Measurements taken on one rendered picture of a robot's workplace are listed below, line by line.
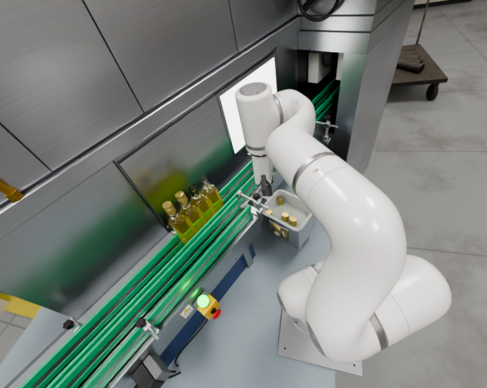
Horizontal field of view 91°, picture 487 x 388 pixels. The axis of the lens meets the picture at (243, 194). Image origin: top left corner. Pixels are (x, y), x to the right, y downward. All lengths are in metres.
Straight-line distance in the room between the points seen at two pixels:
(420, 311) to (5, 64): 0.91
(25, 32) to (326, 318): 0.82
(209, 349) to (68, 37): 1.19
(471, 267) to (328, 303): 2.11
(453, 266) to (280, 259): 1.47
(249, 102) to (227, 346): 1.00
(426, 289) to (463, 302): 1.86
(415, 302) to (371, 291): 0.10
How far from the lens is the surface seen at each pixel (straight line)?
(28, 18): 0.80
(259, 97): 0.54
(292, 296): 0.77
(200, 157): 1.07
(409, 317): 0.43
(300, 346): 1.17
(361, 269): 0.34
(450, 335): 2.18
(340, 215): 0.32
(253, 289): 1.26
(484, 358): 2.22
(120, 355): 0.98
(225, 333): 1.23
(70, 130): 0.83
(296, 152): 0.40
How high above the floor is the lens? 1.92
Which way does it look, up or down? 48 degrees down
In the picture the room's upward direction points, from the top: 15 degrees counter-clockwise
